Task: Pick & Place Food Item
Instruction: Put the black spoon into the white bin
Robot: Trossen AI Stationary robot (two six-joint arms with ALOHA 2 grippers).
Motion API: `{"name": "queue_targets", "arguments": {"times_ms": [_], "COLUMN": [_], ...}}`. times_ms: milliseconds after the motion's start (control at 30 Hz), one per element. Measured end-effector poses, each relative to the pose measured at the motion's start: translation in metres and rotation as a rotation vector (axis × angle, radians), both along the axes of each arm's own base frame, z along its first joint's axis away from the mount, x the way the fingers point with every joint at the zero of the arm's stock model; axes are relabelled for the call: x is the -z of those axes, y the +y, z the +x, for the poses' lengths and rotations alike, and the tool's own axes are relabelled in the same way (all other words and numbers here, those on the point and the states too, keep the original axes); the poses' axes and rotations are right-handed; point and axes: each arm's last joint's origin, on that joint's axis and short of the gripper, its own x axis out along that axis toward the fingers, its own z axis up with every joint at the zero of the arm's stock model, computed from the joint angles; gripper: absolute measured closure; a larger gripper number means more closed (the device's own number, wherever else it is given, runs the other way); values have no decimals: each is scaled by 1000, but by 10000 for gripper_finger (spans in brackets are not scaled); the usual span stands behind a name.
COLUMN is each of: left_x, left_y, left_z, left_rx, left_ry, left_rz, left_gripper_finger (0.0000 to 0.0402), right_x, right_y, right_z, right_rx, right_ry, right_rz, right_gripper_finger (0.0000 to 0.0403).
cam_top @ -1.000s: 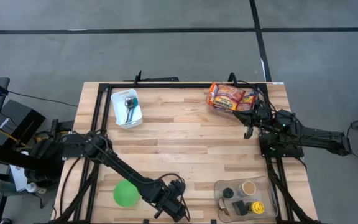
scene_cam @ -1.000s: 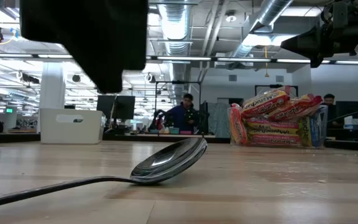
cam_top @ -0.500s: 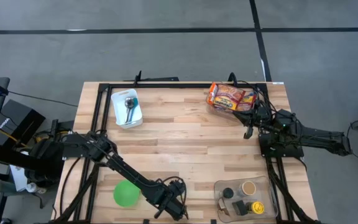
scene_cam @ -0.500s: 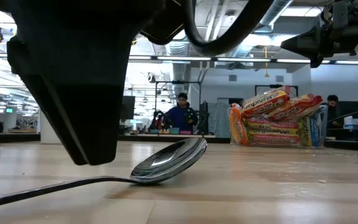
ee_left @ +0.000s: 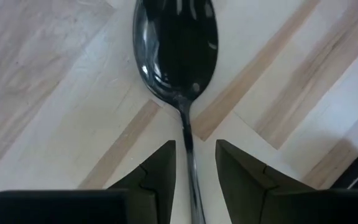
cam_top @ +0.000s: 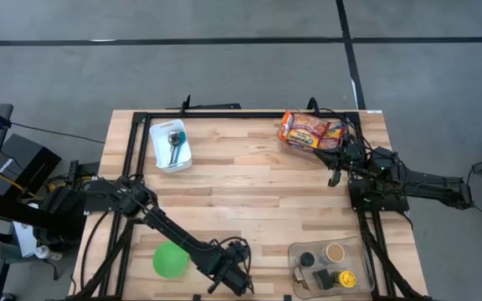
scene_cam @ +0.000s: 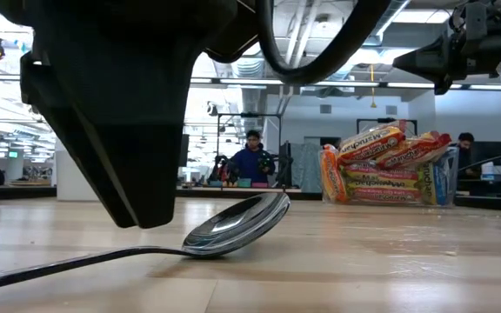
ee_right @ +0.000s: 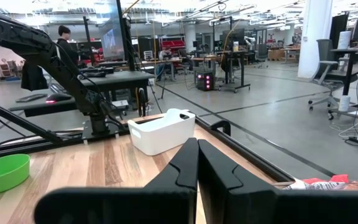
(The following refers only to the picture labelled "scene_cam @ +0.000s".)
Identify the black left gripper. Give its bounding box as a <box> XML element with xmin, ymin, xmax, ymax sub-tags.
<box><xmin>0</xmin><ymin>0</ymin><xmax>239</xmax><ymax>230</ymax></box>

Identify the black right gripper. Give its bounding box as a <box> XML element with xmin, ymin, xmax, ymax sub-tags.
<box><xmin>392</xmin><ymin>0</ymin><xmax>501</xmax><ymax>96</ymax></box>

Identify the long ceiling light bar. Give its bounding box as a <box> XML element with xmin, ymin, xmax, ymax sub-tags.
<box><xmin>0</xmin><ymin>73</ymin><xmax>501</xmax><ymax>91</ymax></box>

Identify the black computer monitor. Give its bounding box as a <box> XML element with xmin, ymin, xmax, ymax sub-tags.
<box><xmin>179</xmin><ymin>133</ymin><xmax>190</xmax><ymax>169</ymax></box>

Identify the white plastic bin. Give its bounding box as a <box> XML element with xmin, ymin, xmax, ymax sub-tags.
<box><xmin>55</xmin><ymin>150</ymin><xmax>100</xmax><ymax>202</ymax></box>

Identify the black desk monitor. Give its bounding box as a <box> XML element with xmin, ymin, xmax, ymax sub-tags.
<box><xmin>471</xmin><ymin>141</ymin><xmax>501</xmax><ymax>167</ymax></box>

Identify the background work table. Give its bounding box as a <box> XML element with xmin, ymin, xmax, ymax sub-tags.
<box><xmin>176</xmin><ymin>185</ymin><xmax>321</xmax><ymax>201</ymax></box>

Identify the orange ramen packet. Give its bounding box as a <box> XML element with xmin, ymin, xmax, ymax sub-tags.
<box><xmin>319</xmin><ymin>144</ymin><xmax>349</xmax><ymax>204</ymax></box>

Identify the grey partition panel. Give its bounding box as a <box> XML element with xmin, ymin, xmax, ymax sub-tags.
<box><xmin>291</xmin><ymin>143</ymin><xmax>324</xmax><ymax>193</ymax></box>

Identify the yellow hanging cord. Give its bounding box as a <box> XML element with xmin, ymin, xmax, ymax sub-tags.
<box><xmin>370</xmin><ymin>63</ymin><xmax>377</xmax><ymax>109</ymax></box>

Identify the dark-handled metal spoon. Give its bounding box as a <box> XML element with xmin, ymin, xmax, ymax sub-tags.
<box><xmin>0</xmin><ymin>192</ymin><xmax>291</xmax><ymax>295</ymax></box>

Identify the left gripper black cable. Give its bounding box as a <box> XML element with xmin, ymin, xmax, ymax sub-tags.
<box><xmin>257</xmin><ymin>0</ymin><xmax>391</xmax><ymax>86</ymax></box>

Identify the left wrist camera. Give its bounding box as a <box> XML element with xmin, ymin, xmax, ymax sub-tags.
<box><xmin>204</xmin><ymin>0</ymin><xmax>261</xmax><ymax>65</ymax></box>

